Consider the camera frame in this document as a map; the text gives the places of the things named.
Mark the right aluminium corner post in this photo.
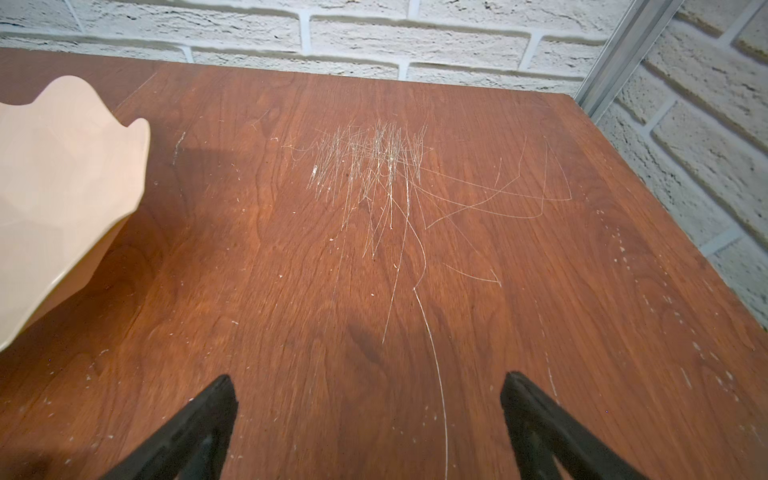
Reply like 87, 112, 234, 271
575, 0, 683, 124

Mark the beige wavy fruit bowl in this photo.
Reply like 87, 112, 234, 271
1, 76, 151, 348

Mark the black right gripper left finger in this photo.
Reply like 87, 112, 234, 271
103, 374, 238, 479

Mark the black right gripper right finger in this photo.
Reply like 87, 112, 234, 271
500, 371, 645, 479

